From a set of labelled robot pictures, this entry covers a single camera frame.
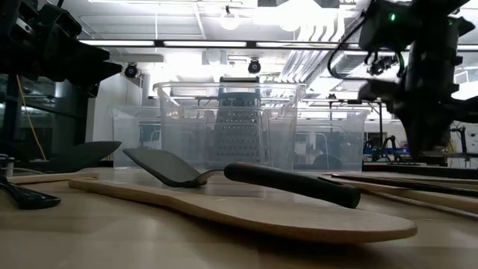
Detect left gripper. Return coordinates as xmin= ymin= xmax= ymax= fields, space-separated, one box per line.
xmin=33 ymin=35 xmax=123 ymax=99

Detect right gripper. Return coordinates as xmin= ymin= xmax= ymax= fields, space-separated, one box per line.
xmin=358 ymin=48 xmax=478 ymax=157

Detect long black utensil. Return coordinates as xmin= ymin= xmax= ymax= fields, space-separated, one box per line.
xmin=330 ymin=173 xmax=478 ymax=199

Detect black nylon spatula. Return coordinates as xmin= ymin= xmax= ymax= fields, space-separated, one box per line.
xmin=48 ymin=140 xmax=122 ymax=173

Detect black slotted turner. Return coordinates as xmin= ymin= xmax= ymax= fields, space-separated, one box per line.
xmin=0 ymin=175 xmax=62 ymax=210

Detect black spatula metal neck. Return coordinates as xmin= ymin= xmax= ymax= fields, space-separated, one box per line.
xmin=122 ymin=148 xmax=362 ymax=209

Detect wide wooden spatula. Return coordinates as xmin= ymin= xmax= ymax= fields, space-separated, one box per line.
xmin=68 ymin=176 xmax=418 ymax=244

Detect black monitor stand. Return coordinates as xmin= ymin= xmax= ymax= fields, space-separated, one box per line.
xmin=450 ymin=126 xmax=471 ymax=167

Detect black background rack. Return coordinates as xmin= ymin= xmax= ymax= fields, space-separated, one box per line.
xmin=302 ymin=98 xmax=385 ymax=150

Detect background workbench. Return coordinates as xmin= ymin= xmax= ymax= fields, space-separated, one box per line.
xmin=364 ymin=143 xmax=408 ymax=165

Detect clear plastic bin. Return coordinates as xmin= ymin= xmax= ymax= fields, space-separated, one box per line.
xmin=110 ymin=105 xmax=164 ymax=169
xmin=152 ymin=81 xmax=308 ymax=173
xmin=294 ymin=108 xmax=370 ymax=173

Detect ceiling strip light bar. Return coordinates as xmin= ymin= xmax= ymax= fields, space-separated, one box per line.
xmin=78 ymin=39 xmax=478 ymax=52

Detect white ceiling pipes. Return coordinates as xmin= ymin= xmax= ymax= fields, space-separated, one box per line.
xmin=279 ymin=22 xmax=359 ymax=83

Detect round ceiling lamp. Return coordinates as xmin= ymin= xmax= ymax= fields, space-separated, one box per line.
xmin=219 ymin=10 xmax=240 ymax=31

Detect metal box grater teal trim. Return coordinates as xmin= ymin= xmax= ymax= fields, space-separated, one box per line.
xmin=207 ymin=76 xmax=272 ymax=169

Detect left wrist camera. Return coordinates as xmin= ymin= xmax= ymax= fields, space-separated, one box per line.
xmin=39 ymin=3 xmax=83 ymax=38

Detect black ceiling camera cluster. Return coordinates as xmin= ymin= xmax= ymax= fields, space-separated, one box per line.
xmin=367 ymin=52 xmax=400 ymax=78

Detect yellow cable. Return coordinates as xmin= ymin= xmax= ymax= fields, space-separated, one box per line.
xmin=15 ymin=74 xmax=48 ymax=161

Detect silver ventilation duct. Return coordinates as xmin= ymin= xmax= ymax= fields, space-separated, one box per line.
xmin=330 ymin=50 xmax=374 ymax=80

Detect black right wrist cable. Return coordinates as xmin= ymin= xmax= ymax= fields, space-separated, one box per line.
xmin=326 ymin=16 xmax=371 ymax=81

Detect small silver post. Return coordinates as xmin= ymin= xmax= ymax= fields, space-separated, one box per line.
xmin=2 ymin=156 xmax=16 ymax=179

